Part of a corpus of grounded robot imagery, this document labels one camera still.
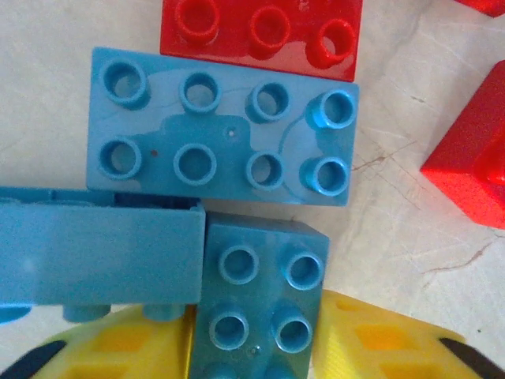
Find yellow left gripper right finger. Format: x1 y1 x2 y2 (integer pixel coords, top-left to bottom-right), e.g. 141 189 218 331
309 290 486 379

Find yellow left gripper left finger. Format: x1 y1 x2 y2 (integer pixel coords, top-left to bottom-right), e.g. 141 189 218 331
39 303 196 379

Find long blue lego brick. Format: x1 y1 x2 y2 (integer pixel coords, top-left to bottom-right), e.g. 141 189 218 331
0 186 207 325
85 47 361 207

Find red lego brick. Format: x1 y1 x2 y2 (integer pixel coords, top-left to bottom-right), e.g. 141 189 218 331
453 0 505 17
159 0 364 83
420 58 505 230

